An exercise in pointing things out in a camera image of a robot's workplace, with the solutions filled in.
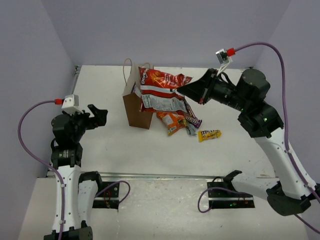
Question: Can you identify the brown M&M's packet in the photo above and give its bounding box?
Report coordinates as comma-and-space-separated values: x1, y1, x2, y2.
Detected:
184, 115, 203, 136

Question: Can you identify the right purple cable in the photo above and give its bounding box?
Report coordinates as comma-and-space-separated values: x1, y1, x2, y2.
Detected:
198, 42, 320, 235

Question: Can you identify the orange Reese's packet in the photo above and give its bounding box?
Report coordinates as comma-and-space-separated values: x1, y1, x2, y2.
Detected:
156, 111, 187, 136

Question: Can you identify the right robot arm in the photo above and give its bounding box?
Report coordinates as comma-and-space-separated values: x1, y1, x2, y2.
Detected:
177, 68, 320, 216

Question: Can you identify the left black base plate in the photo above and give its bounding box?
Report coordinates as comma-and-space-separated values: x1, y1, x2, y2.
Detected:
92, 183, 120, 210

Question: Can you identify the purple Fox's candy bag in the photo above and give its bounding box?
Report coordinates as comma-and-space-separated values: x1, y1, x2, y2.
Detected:
131, 83, 141, 98

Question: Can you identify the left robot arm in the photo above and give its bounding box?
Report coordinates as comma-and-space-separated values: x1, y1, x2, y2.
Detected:
43, 104, 108, 240

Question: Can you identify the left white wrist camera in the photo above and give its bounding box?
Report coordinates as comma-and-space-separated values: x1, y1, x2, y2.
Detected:
61, 94, 83, 115

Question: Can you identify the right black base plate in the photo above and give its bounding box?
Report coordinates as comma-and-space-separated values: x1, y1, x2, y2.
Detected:
208, 189, 255, 209

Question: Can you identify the purple cable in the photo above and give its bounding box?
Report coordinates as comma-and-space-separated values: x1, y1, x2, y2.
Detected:
17, 99, 131, 240
198, 42, 320, 235

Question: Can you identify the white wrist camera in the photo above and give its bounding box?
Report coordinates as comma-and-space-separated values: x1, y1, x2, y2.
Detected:
61, 94, 83, 115
215, 49, 233, 75

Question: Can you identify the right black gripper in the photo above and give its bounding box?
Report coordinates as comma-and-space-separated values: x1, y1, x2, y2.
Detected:
178, 68, 252, 114

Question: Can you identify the yellow M&M's packet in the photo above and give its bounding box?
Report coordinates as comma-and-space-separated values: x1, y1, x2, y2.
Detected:
197, 130, 222, 143

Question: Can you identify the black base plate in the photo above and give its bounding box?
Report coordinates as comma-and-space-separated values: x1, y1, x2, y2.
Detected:
208, 189, 255, 209
92, 183, 120, 210

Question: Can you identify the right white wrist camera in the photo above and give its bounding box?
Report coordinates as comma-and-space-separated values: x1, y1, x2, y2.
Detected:
215, 49, 233, 75

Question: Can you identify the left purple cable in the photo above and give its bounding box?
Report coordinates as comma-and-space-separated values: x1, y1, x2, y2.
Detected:
17, 99, 131, 240

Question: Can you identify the brown paper bag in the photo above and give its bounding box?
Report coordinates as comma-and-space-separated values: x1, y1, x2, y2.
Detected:
122, 58, 154, 130

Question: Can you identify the red Doritos chip bag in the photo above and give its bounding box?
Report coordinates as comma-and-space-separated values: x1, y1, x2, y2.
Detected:
138, 67, 193, 116

